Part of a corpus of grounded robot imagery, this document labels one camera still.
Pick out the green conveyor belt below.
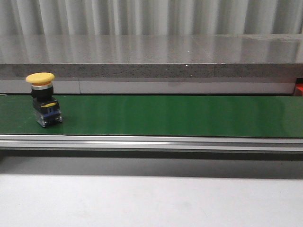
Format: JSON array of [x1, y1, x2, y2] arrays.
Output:
[[0, 95, 303, 138]]

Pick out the grey stone counter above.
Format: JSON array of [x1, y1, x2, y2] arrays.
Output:
[[0, 34, 303, 95]]

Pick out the red object behind belt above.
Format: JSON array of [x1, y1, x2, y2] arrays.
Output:
[[294, 83, 303, 96]]

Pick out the white curtain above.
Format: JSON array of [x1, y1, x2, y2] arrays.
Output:
[[0, 0, 303, 35]]

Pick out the aluminium conveyor frame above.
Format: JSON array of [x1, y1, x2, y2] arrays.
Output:
[[0, 134, 303, 161]]

